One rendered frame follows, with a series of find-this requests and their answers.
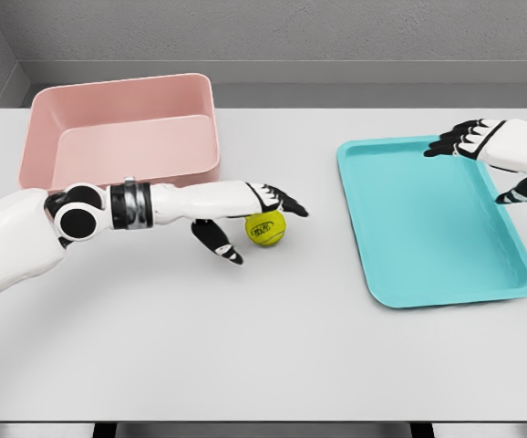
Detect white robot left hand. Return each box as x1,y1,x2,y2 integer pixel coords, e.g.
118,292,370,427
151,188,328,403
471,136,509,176
184,181,310,266

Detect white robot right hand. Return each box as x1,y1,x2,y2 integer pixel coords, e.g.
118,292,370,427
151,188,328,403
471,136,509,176
423,118,527,205

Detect yellow tennis ball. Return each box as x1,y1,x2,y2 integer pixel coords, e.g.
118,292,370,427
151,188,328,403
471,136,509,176
243,211,288,249

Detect pink rectangular basket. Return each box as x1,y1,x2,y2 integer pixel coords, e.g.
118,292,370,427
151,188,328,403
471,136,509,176
17,72,222,193

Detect blue rectangular tray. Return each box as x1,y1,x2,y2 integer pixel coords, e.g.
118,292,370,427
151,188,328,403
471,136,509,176
336,135,527,311

